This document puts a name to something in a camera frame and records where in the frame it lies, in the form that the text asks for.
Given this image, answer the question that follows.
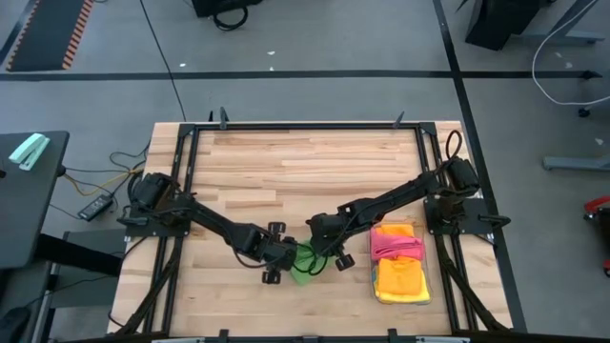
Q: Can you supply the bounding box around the black desk leg frame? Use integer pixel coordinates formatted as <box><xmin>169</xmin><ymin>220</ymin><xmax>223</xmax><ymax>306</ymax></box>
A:
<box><xmin>35</xmin><ymin>229</ymin><xmax>128</xmax><ymax>310</ymax></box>

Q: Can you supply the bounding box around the black desk base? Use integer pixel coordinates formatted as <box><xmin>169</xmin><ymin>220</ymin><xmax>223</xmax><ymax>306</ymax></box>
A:
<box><xmin>464</xmin><ymin>0</ymin><xmax>607</xmax><ymax>51</ymax></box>

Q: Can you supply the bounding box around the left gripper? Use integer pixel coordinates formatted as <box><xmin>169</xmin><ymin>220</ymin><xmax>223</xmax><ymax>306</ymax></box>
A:
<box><xmin>242</xmin><ymin>221</ymin><xmax>299</xmax><ymax>286</ymax></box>

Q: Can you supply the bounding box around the black orange-edged floor mat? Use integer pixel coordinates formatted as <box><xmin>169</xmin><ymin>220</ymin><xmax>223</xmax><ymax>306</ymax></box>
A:
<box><xmin>5</xmin><ymin>0</ymin><xmax>94</xmax><ymax>72</ymax></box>

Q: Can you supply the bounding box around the green microfiber towel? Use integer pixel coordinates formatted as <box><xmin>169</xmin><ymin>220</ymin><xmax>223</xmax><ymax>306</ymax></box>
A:
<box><xmin>290</xmin><ymin>237</ymin><xmax>335</xmax><ymax>287</ymax></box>

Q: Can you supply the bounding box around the red cart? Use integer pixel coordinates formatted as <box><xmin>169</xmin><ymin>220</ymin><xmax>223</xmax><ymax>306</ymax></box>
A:
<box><xmin>583</xmin><ymin>194</ymin><xmax>610</xmax><ymax>278</ymax></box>

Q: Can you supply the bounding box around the black side desk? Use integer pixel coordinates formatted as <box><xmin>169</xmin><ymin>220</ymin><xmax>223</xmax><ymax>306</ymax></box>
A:
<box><xmin>0</xmin><ymin>131</ymin><xmax>71</xmax><ymax>271</ymax></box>

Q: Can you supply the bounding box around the clear plastic bin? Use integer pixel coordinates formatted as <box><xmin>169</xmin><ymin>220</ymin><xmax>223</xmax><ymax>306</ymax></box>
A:
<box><xmin>367</xmin><ymin>219</ymin><xmax>434</xmax><ymax>306</ymax></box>

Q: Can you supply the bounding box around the yellow microfiber towel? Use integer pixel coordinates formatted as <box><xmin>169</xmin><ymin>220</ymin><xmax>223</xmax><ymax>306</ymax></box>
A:
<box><xmin>372</xmin><ymin>266</ymin><xmax>433</xmax><ymax>305</ymax></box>

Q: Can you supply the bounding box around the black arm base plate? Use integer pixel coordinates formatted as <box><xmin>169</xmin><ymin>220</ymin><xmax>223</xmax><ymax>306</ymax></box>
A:
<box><xmin>124</xmin><ymin>199</ymin><xmax>194</xmax><ymax>238</ymax></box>
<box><xmin>423</xmin><ymin>197</ymin><xmax>496</xmax><ymax>237</ymax></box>

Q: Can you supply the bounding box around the mint green stapler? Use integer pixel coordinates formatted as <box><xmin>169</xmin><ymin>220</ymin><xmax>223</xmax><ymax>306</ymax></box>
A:
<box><xmin>8</xmin><ymin>132</ymin><xmax>51</xmax><ymax>172</ymax></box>

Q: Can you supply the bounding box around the coiled black cable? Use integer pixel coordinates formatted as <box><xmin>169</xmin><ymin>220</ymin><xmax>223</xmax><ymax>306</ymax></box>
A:
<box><xmin>212</xmin><ymin>4</ymin><xmax>250</xmax><ymax>32</ymax></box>

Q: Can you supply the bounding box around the black aluminium table frame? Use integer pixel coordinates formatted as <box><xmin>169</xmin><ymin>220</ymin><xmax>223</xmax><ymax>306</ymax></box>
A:
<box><xmin>108</xmin><ymin>121</ymin><xmax>528</xmax><ymax>343</ymax></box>

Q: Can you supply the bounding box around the pink microfiber towel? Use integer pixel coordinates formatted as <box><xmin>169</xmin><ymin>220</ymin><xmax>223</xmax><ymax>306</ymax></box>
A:
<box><xmin>370</xmin><ymin>230</ymin><xmax>425</xmax><ymax>262</ymax></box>

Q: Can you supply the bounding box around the black power adapter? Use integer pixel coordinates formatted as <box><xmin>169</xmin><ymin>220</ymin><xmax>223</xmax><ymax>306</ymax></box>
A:
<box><xmin>77</xmin><ymin>193</ymin><xmax>114</xmax><ymax>223</ymax></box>

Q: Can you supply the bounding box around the white floor cable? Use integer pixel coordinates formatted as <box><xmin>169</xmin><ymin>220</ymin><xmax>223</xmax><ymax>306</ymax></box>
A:
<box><xmin>531</xmin><ymin>0</ymin><xmax>610</xmax><ymax>107</ymax></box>

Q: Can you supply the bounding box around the yellow cable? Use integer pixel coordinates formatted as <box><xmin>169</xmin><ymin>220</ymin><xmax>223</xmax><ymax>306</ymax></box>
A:
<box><xmin>63</xmin><ymin>165</ymin><xmax>146</xmax><ymax>197</ymax></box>

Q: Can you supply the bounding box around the black cable bundle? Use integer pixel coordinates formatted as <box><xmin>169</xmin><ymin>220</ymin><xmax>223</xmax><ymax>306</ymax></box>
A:
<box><xmin>436</xmin><ymin>237</ymin><xmax>509</xmax><ymax>333</ymax></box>
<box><xmin>113</xmin><ymin>235</ymin><xmax>185</xmax><ymax>335</ymax></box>

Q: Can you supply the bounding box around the grey desk foot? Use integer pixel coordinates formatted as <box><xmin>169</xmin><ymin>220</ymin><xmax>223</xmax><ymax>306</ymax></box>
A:
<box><xmin>542</xmin><ymin>154</ymin><xmax>610</xmax><ymax>172</ymax></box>

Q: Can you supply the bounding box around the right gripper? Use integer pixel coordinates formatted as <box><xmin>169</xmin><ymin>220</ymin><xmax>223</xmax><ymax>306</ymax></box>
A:
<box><xmin>304</xmin><ymin>212</ymin><xmax>356</xmax><ymax>272</ymax></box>

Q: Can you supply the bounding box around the black equipment box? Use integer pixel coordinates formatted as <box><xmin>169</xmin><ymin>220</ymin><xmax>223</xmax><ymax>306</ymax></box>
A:
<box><xmin>191</xmin><ymin>0</ymin><xmax>264</xmax><ymax>18</ymax></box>

